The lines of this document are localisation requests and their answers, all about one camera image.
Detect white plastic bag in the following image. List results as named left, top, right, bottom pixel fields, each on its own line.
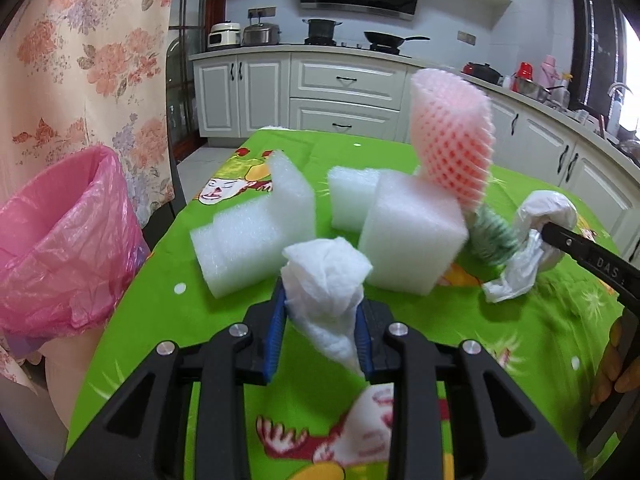
left=482, top=190, right=578, bottom=304

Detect green white woven cloth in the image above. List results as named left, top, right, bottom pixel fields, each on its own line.
left=469, top=204, right=521, bottom=266

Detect large white foam block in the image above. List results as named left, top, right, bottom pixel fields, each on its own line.
left=358, top=170, right=469, bottom=296

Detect pink foam fruit net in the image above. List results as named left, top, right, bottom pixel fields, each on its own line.
left=409, top=68, right=496, bottom=211

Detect stepped white foam piece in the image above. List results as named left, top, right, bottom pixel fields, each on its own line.
left=190, top=151, right=316, bottom=298

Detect small white tissue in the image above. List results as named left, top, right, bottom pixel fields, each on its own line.
left=281, top=237, right=372, bottom=375

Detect pink lined trash bin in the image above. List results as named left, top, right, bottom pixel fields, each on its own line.
left=0, top=143, right=151, bottom=430

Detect person's right hand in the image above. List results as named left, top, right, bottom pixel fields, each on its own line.
left=590, top=318, right=640, bottom=405

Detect green cartoon tablecloth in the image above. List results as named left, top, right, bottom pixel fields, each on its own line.
left=70, top=130, right=622, bottom=479

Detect chrome faucet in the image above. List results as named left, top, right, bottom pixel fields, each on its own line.
left=606, top=82, right=631, bottom=138

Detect steel bowl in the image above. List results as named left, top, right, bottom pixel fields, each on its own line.
left=514, top=76, right=550, bottom=103

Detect pink thermos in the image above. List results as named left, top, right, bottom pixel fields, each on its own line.
left=536, top=54, right=560, bottom=89

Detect dark casserole pot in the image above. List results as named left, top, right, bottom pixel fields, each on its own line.
left=462, top=62, right=503, bottom=84

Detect white foam strip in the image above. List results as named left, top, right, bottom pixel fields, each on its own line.
left=328, top=166, right=381, bottom=232

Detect black frying pan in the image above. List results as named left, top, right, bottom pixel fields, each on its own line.
left=364, top=30, right=431, bottom=55

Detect white lower cabinets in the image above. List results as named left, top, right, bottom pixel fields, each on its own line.
left=190, top=46, right=639, bottom=263

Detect black stock pot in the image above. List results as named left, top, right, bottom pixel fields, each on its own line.
left=304, top=18, right=341, bottom=47

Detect floral curtain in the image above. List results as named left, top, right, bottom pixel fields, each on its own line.
left=1, top=0, right=175, bottom=224

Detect white rice cooker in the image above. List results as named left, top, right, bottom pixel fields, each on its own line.
left=207, top=22, right=242, bottom=50

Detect steel pressure cooker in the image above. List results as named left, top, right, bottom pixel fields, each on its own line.
left=242, top=21, right=281, bottom=47

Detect glass door wooden frame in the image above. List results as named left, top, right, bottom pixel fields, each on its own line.
left=166, top=0, right=227, bottom=162

